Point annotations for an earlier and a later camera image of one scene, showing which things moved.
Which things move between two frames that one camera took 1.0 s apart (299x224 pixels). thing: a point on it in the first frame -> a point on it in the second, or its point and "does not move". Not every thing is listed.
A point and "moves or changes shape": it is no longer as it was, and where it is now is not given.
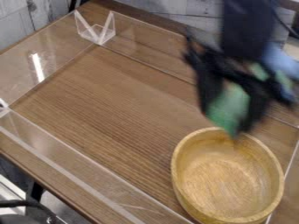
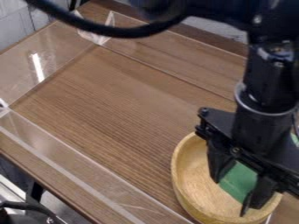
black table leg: x=37 y=192 does not move
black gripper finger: x=210 y=79 -> x=221 y=161
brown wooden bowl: x=228 y=178 does not move
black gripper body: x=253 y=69 -> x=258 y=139
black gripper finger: x=261 y=99 -> x=261 y=195
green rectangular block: x=230 y=103 moves or changes shape
